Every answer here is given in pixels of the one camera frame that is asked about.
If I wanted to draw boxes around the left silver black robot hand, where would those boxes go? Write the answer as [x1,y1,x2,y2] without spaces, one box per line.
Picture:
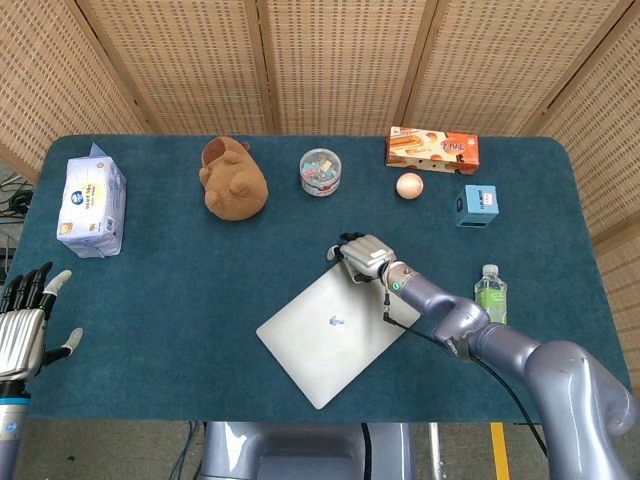
[0,261,84,381]

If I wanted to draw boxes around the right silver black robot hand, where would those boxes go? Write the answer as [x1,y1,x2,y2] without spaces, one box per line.
[326,231,399,285]

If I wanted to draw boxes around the silver laptop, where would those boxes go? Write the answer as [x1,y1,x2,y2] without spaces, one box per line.
[255,259,421,411]

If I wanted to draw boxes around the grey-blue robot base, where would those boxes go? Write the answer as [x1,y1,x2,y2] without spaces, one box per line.
[199,421,416,480]

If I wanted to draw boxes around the pink ball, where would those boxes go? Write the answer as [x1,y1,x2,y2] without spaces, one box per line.
[395,172,425,201]

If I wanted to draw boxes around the clear jar of binder clips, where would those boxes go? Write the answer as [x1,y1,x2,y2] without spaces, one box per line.
[298,147,344,198]

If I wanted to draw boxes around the small blue box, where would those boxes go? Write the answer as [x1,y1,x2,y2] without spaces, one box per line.
[453,184,501,230]

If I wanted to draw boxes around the orange snack box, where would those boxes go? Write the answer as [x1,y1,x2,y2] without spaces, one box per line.
[384,125,480,177]

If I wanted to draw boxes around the clear bottle with green label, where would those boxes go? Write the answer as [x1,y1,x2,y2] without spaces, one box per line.
[473,264,509,326]

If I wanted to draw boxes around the brown plush toy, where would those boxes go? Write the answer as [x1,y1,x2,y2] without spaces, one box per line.
[198,135,270,222]

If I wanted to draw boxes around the white blue tissue pack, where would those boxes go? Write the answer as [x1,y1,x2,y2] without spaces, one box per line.
[55,142,128,260]

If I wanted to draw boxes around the blue felt table cover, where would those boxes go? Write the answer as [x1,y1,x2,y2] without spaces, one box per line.
[0,133,632,425]

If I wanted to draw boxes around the white table leg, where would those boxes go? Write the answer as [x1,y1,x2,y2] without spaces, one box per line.
[428,422,444,480]

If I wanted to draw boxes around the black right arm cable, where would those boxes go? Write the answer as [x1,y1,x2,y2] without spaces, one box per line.
[382,279,549,459]

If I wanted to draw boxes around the black floor cables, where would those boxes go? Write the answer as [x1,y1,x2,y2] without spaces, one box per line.
[0,179,36,221]

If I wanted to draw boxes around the blue cable under table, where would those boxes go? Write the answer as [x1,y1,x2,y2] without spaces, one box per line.
[169,421,201,480]

